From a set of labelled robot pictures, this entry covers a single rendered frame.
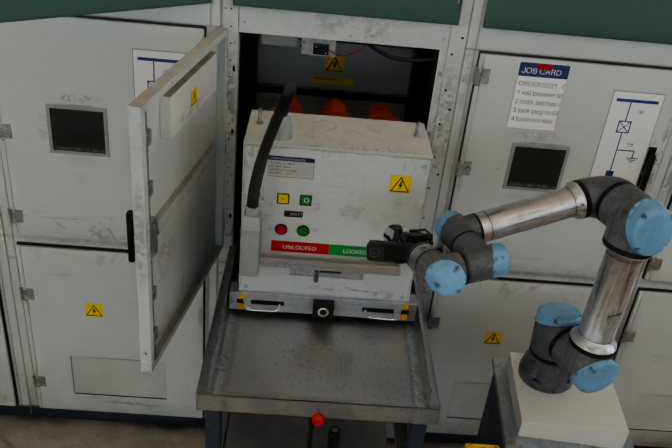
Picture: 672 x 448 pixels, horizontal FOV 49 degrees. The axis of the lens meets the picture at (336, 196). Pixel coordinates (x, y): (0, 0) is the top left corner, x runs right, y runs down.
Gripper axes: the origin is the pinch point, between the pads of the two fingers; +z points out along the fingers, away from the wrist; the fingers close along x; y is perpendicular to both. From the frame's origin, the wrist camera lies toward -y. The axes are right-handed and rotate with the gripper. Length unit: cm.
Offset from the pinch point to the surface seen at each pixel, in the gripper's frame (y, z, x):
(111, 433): -72, 91, -103
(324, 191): -12.2, 14.0, 8.1
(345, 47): 18, 99, 41
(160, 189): -54, 14, 10
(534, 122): 56, 25, 24
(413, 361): 11.0, 2.3, -38.1
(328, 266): -10.3, 15.0, -13.5
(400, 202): 7.6, 9.3, 5.3
